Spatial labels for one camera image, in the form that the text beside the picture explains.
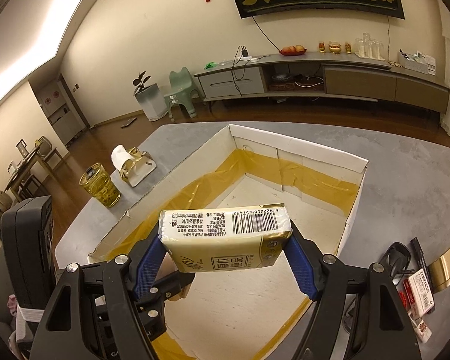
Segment red white card box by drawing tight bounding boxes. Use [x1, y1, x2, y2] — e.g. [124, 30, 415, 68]
[402, 268, 435, 320]

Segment black glasses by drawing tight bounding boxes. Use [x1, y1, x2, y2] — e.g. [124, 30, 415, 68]
[342, 242, 415, 334]

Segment yellow tissue pack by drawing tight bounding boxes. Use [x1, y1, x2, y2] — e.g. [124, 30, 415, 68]
[158, 203, 293, 273]

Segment black marker pen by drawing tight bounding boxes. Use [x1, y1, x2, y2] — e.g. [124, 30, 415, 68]
[410, 237, 435, 314]

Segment gold square tin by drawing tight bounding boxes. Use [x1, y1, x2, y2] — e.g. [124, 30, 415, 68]
[428, 248, 450, 293]

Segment white cardboard box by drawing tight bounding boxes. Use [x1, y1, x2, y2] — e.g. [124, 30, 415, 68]
[91, 124, 368, 359]

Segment yellow glass cup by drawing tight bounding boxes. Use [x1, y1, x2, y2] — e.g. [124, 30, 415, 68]
[79, 163, 122, 208]

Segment potted plant white pot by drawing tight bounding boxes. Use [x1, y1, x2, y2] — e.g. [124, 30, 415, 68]
[132, 71, 167, 122]

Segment green child chair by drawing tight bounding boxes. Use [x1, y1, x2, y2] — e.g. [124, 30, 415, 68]
[164, 67, 201, 122]

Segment long grey tv cabinet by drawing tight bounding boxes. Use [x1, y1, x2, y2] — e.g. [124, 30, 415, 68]
[195, 52, 450, 113]

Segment white organiser box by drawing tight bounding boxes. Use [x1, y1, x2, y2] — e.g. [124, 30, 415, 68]
[397, 49, 437, 76]

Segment clear glasses on tray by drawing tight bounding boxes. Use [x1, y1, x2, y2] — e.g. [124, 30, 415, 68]
[352, 33, 385, 61]

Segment red fruit bowl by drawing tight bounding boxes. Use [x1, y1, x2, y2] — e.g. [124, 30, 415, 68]
[280, 45, 306, 56]

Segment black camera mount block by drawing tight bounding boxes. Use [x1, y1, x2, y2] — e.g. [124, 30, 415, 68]
[1, 195, 56, 310]

